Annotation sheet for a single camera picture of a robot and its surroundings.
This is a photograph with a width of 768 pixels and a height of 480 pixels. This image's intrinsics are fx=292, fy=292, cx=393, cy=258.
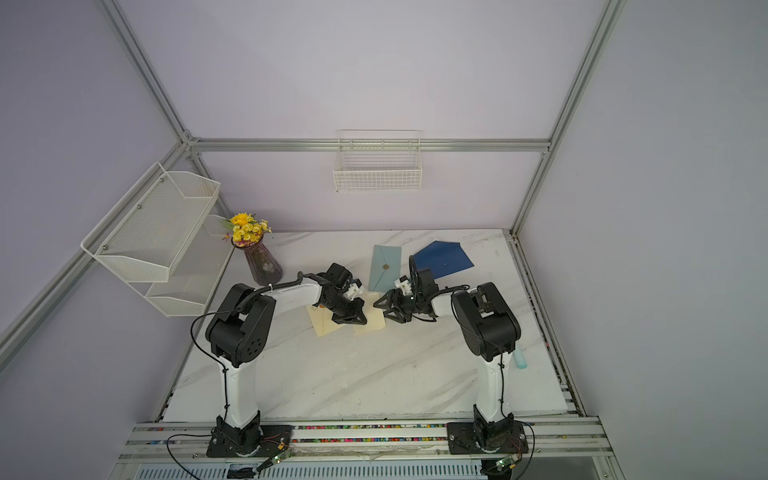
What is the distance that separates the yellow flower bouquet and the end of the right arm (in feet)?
1.40

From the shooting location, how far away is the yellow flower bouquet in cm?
88

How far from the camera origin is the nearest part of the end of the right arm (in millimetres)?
802
